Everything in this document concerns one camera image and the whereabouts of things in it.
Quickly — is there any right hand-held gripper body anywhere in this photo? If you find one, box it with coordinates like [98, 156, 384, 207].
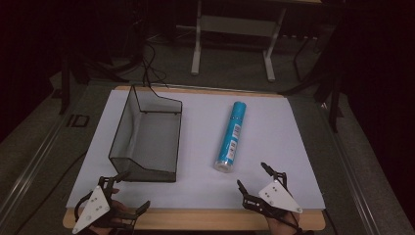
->
[243, 179, 303, 229]

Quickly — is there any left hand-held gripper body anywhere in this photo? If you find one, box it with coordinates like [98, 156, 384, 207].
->
[71, 175, 137, 235]

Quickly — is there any black wire mesh basket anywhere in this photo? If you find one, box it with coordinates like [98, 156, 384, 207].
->
[108, 83, 183, 183]

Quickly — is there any blue cylindrical tube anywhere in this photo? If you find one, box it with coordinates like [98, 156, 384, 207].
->
[213, 100, 248, 174]

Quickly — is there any person's left hand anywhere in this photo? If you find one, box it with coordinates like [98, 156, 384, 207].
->
[87, 187, 133, 235]

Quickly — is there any person's right hand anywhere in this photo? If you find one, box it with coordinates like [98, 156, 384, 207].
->
[265, 211, 302, 235]

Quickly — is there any white table mat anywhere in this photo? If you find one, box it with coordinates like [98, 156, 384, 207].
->
[66, 89, 328, 211]

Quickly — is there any black metal stand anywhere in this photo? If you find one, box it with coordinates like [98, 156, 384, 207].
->
[58, 53, 131, 116]
[279, 30, 346, 134]

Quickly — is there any thin black floor cable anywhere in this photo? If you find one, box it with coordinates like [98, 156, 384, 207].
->
[14, 149, 89, 235]

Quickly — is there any black floor bracket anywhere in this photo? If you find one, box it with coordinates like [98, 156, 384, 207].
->
[66, 114, 90, 128]

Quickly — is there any grey metal rail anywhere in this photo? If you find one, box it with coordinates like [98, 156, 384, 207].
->
[0, 109, 71, 223]
[320, 102, 381, 235]

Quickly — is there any white metal desk frame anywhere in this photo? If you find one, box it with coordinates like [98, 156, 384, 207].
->
[190, 0, 289, 83]

